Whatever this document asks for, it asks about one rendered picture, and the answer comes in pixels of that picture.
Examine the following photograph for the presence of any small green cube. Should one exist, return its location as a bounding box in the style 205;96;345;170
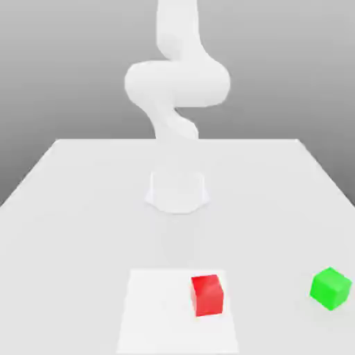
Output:
309;266;354;311

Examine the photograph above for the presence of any small red cube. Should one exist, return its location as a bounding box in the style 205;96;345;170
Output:
190;274;225;318

